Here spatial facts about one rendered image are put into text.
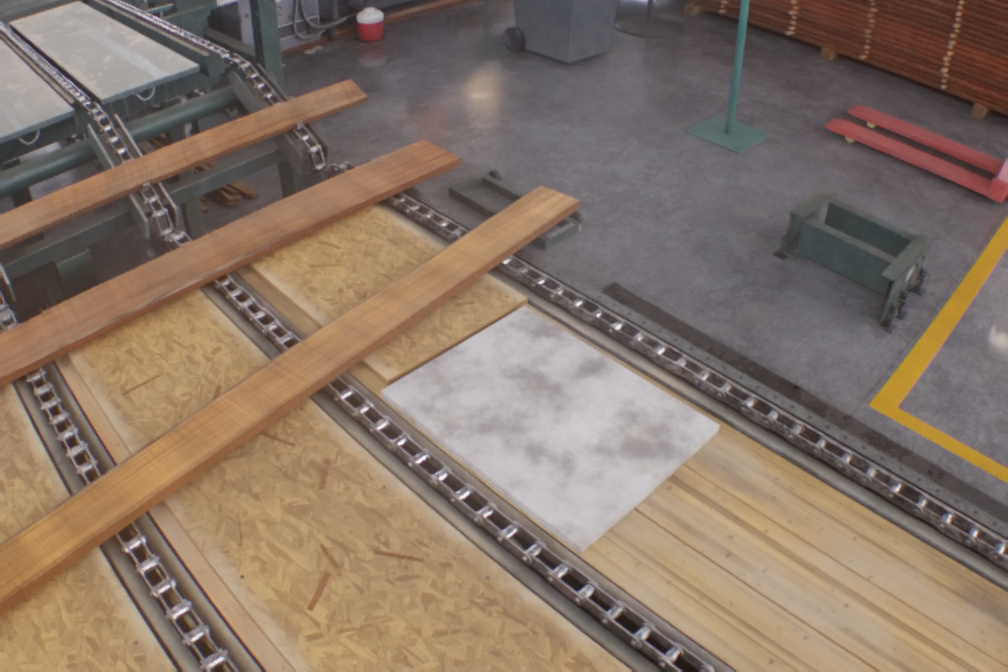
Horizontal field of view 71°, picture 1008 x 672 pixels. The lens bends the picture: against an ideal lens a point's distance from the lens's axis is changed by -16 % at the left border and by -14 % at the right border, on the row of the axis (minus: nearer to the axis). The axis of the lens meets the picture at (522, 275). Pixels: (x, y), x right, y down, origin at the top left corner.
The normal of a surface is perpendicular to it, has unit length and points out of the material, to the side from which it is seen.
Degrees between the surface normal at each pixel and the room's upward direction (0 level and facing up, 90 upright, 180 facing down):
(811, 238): 90
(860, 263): 90
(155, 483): 0
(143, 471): 0
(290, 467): 0
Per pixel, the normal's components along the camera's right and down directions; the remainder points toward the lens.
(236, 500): 0.01, -0.82
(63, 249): 0.71, 0.41
